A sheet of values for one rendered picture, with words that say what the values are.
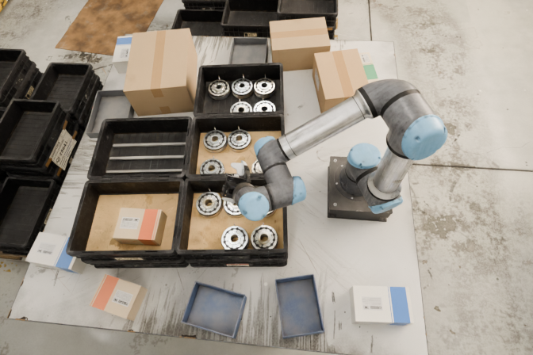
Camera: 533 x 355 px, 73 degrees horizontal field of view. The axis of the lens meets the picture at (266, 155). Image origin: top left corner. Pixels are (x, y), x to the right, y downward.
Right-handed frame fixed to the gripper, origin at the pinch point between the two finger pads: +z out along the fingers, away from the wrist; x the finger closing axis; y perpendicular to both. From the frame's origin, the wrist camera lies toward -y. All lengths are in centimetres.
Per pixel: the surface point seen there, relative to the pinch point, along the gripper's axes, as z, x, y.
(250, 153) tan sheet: 27.9, -8.4, -8.6
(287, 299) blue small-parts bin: -3, 41, -30
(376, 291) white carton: -18, 26, -56
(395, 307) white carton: -23, 28, -61
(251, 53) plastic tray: 82, -59, -8
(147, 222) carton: 13.2, 24.8, 26.8
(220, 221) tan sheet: 12.5, 19.4, 0.1
